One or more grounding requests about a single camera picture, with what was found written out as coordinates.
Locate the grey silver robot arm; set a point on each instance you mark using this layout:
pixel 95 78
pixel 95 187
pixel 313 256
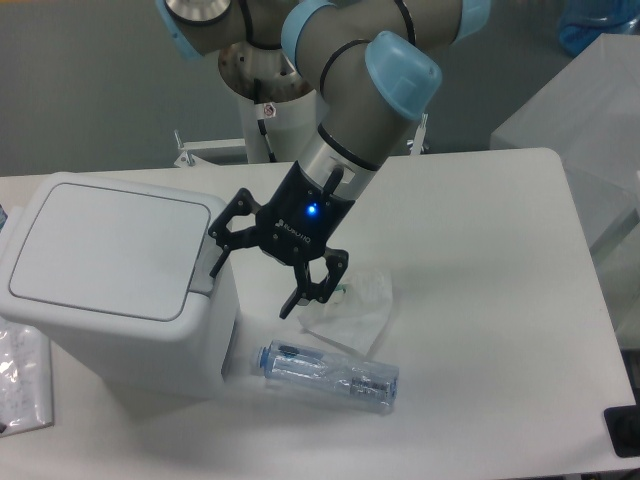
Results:
pixel 369 62

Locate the white plastic trash can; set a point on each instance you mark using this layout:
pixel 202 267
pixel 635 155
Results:
pixel 121 275

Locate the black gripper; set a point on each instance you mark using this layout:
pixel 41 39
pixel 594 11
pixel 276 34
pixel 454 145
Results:
pixel 302 220

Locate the clear crushed plastic bottle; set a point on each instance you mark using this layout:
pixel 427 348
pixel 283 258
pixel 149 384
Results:
pixel 325 379

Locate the blue water jug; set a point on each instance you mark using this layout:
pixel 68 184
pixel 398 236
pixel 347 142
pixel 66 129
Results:
pixel 582 22

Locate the white plastic wrapper bag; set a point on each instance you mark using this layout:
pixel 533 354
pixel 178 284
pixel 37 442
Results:
pixel 356 312

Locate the blue item at left edge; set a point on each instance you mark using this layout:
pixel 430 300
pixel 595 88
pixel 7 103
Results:
pixel 3 217

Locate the black device at table edge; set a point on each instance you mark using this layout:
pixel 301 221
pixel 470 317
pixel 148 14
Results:
pixel 623 426

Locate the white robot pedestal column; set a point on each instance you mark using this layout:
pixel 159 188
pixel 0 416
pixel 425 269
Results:
pixel 272 99

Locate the clear bag on board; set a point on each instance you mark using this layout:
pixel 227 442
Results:
pixel 26 379

